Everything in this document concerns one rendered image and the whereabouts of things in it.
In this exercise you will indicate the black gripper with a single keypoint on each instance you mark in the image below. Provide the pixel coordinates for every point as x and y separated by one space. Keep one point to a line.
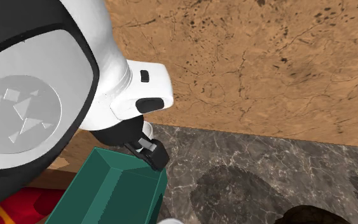
119 130

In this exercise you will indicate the teal green open box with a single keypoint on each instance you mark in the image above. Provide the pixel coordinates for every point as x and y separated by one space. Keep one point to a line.
113 192

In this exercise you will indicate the red object with yellow stripe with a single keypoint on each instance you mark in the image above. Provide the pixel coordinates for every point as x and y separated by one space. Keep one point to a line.
23 206

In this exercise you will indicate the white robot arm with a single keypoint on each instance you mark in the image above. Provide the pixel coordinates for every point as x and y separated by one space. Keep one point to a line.
107 52

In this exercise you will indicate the dark brown round object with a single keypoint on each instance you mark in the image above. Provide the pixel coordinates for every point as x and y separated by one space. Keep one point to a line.
312 216

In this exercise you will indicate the white rounded object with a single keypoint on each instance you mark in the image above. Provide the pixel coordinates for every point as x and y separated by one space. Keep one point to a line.
148 128

